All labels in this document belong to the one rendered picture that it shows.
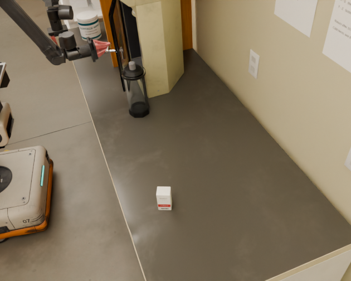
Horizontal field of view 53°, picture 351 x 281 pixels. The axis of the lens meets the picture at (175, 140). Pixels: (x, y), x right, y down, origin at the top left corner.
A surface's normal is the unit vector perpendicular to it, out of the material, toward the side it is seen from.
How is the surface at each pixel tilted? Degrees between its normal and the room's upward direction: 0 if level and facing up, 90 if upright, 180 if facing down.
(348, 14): 90
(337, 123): 90
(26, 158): 0
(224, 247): 0
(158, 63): 90
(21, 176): 0
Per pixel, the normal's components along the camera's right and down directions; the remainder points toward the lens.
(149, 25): 0.36, 0.62
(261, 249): -0.06, -0.73
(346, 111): -0.93, 0.29
